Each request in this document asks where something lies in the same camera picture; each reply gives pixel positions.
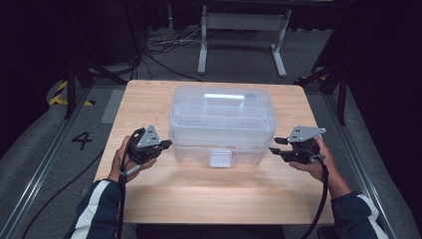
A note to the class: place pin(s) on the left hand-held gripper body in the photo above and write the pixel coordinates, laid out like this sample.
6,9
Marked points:
144,147

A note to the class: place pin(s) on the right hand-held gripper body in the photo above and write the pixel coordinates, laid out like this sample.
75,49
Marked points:
303,149

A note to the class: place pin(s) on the clear plastic storage box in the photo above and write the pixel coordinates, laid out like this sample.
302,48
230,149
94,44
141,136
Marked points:
222,122

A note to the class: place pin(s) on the person's left hand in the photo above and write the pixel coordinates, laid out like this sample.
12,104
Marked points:
119,166

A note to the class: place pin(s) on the person's right hand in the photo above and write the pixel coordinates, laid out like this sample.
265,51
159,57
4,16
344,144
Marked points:
328,172

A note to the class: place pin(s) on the black metal stand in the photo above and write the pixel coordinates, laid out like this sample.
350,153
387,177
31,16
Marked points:
70,86
341,93

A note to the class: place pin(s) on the aluminium floor rail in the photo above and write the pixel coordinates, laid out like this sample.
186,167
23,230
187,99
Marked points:
40,172
361,166

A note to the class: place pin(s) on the grey metal desk frame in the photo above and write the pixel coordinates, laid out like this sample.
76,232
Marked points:
244,20

